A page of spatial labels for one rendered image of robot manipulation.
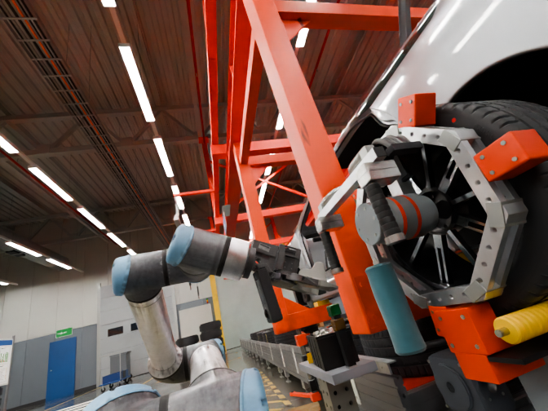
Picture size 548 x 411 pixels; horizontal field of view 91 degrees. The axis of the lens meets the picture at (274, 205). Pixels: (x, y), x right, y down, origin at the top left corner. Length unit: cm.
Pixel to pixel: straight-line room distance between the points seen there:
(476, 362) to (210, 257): 71
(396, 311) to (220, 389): 55
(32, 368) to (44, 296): 274
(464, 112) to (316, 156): 72
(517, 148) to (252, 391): 68
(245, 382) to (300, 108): 134
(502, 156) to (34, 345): 1566
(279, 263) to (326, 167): 86
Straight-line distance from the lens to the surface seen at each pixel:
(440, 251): 104
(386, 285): 92
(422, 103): 91
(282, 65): 183
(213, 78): 361
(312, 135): 148
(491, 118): 86
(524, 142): 74
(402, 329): 93
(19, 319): 1616
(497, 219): 76
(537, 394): 109
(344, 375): 109
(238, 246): 59
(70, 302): 1535
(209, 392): 59
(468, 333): 90
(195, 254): 58
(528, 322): 86
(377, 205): 67
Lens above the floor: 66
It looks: 23 degrees up
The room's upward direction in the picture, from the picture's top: 15 degrees counter-clockwise
